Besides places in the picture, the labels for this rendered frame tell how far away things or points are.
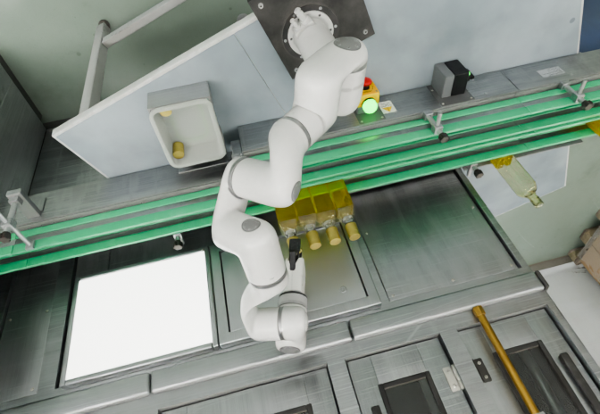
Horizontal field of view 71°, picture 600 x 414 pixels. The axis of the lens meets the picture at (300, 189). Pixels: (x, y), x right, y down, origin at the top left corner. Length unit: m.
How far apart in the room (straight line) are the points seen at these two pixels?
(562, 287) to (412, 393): 4.06
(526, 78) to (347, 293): 0.91
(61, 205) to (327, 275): 0.85
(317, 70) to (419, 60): 0.63
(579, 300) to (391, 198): 3.84
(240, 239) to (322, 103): 0.31
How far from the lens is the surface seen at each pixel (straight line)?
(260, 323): 1.00
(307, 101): 0.84
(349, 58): 0.89
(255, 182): 0.80
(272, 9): 1.15
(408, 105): 1.40
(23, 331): 1.58
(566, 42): 1.72
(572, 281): 5.27
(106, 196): 1.44
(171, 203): 1.35
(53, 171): 2.00
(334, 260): 1.33
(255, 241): 0.80
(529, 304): 1.38
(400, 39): 1.35
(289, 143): 0.79
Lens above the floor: 1.82
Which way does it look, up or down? 41 degrees down
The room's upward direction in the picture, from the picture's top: 163 degrees clockwise
